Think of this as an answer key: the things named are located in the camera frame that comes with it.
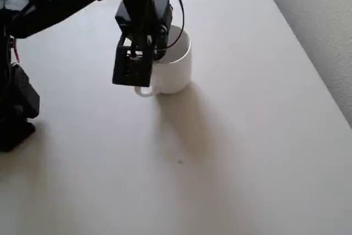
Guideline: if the white ceramic mug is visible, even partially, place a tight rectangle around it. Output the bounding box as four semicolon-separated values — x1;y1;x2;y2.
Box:
134;25;193;98

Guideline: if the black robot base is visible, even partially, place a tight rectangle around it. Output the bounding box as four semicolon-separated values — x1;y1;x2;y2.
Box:
0;34;41;152

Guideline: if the red and black cable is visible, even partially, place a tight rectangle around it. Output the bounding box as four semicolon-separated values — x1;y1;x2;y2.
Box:
159;0;185;53

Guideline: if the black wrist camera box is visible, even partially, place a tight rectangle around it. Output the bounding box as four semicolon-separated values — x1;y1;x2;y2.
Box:
111;36;154;88

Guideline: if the red wire at base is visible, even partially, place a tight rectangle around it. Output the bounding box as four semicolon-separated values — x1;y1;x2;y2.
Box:
12;36;23;64

